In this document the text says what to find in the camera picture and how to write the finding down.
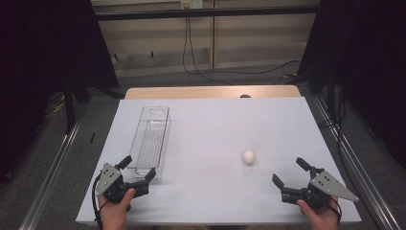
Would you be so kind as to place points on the black curtain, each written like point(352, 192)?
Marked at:
point(38, 64)
point(367, 64)

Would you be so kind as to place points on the black metal stand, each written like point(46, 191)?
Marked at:
point(69, 108)

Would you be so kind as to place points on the clear plastic egg tray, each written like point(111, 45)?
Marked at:
point(150, 140)

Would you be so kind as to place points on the person's right hand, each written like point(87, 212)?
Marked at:
point(322, 218)

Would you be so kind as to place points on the white table mat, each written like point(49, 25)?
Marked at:
point(217, 134)

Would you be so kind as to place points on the small black floor piece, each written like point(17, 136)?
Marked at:
point(92, 137)

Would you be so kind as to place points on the dark round table grommet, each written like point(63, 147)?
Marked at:
point(245, 96)

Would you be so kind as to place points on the metal floor rail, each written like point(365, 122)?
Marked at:
point(48, 182)
point(360, 179)

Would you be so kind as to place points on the white wall outlet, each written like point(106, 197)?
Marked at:
point(191, 4)

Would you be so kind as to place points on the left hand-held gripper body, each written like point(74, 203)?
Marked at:
point(110, 183)

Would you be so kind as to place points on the white egg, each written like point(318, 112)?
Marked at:
point(248, 157)

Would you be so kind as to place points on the black horizontal bar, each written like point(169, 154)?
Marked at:
point(204, 12)

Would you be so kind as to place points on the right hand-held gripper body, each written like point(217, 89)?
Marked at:
point(325, 185)

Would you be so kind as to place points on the person's left hand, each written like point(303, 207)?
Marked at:
point(114, 215)

